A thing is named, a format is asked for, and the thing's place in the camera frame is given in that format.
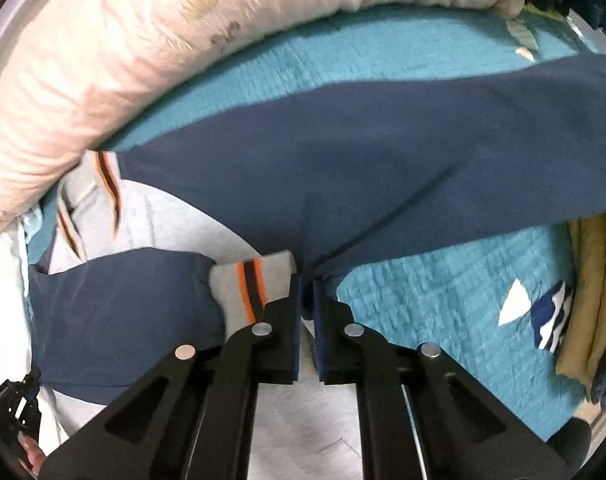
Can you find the white bed sheet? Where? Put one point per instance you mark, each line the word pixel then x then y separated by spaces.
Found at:
pixel 5 285

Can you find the pink pillow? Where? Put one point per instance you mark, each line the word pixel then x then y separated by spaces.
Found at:
pixel 108 60

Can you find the teal quilted printed blanket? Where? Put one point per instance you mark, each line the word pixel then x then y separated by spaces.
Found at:
pixel 433 310

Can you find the white bed frame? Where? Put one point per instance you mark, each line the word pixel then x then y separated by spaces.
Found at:
pixel 13 15

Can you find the person's left hand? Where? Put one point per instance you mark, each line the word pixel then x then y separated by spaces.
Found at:
pixel 33 457

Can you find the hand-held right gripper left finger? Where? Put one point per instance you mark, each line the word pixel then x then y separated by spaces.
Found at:
pixel 296 320

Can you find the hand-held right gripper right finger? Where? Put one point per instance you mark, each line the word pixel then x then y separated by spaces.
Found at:
pixel 319 330

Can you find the navy and grey sweatshirt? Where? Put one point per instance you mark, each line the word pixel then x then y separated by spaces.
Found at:
pixel 333 160

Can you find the tan folded garment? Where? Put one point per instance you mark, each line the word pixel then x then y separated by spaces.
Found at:
pixel 585 285

